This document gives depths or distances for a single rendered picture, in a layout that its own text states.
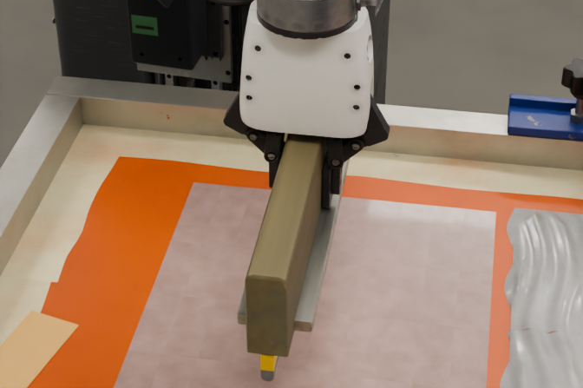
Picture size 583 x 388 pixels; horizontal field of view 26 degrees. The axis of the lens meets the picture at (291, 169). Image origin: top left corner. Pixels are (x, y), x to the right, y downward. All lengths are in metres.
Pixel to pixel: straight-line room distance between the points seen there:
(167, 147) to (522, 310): 0.42
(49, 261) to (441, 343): 0.37
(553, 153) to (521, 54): 2.14
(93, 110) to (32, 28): 2.23
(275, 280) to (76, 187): 0.45
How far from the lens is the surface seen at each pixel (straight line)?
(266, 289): 0.87
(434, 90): 3.24
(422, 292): 1.14
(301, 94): 0.95
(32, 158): 1.26
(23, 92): 3.28
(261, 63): 0.95
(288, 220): 0.91
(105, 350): 1.09
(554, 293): 1.15
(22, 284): 1.17
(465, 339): 1.10
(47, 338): 1.11
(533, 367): 1.08
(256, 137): 1.00
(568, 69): 1.27
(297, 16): 0.91
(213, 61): 1.98
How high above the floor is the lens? 1.70
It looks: 35 degrees down
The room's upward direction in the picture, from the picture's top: straight up
